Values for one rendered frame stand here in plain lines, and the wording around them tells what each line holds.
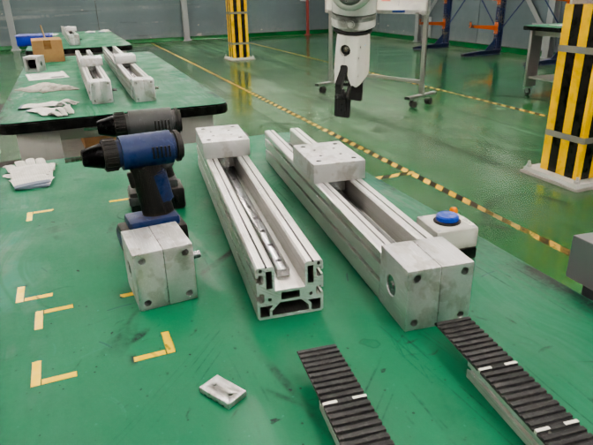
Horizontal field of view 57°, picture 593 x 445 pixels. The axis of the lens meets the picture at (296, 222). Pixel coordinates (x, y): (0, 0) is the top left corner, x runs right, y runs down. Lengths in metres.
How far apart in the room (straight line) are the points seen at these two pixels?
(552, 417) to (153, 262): 0.56
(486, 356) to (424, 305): 0.12
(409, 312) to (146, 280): 0.39
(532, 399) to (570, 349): 0.18
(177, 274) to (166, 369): 0.17
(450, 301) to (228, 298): 0.34
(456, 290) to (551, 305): 0.17
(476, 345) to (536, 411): 0.12
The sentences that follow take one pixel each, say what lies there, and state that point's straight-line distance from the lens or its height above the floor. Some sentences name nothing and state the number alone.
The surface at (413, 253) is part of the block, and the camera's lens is 0.80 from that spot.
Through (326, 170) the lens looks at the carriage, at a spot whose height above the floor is 0.89.
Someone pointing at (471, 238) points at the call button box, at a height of 0.82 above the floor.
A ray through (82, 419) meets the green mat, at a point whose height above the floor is 0.78.
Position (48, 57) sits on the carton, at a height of 0.81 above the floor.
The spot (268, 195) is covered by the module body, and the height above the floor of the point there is 0.86.
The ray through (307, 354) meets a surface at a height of 0.81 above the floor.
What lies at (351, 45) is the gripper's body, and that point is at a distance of 1.08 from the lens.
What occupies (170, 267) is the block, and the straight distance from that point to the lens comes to 0.85.
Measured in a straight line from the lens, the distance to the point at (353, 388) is 0.65.
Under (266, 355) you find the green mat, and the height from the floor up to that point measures 0.78.
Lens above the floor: 1.23
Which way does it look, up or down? 23 degrees down
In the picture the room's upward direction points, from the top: 1 degrees counter-clockwise
